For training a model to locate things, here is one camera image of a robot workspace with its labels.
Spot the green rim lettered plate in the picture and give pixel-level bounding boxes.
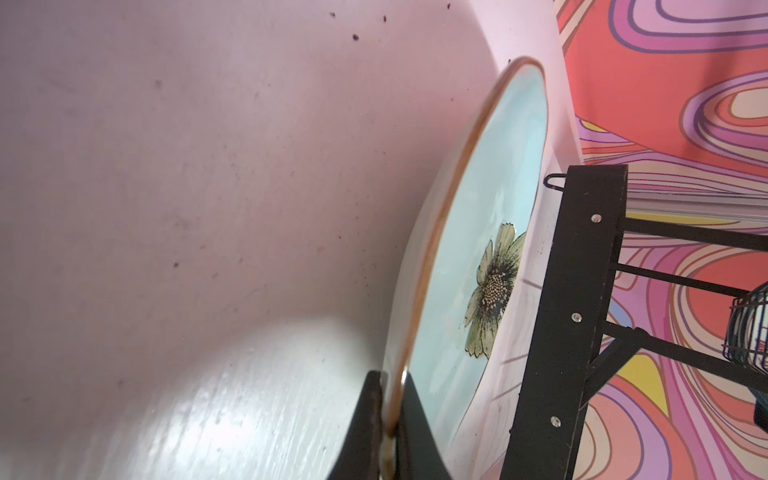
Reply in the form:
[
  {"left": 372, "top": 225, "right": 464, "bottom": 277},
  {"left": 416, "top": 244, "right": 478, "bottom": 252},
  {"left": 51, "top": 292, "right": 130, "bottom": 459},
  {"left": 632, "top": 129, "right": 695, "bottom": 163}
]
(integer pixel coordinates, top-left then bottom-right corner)
[{"left": 723, "top": 283, "right": 767, "bottom": 374}]

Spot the light blue flower plate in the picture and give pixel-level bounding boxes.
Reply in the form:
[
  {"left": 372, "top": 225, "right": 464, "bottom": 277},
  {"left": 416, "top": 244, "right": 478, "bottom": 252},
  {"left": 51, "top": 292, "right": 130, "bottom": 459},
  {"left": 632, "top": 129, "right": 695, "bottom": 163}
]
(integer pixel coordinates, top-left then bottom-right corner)
[{"left": 379, "top": 56, "right": 549, "bottom": 479}]

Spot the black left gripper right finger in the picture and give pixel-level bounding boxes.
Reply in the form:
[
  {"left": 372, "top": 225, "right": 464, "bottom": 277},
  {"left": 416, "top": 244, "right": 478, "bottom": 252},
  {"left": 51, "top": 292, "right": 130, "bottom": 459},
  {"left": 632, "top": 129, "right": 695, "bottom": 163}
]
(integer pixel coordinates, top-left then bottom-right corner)
[{"left": 395, "top": 374, "right": 451, "bottom": 480}]

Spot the black two-tier dish rack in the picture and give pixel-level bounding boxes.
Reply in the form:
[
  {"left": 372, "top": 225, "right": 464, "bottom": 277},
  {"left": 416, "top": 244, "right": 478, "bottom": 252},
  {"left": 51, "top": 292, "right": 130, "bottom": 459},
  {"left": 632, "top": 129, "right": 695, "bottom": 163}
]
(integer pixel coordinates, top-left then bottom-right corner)
[{"left": 500, "top": 165, "right": 767, "bottom": 479}]

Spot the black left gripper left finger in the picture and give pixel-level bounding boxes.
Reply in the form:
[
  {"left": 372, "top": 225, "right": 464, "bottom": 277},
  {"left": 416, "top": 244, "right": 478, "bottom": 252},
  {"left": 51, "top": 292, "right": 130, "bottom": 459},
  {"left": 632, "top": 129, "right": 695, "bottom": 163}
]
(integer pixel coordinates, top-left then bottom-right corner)
[{"left": 327, "top": 370, "right": 382, "bottom": 480}]

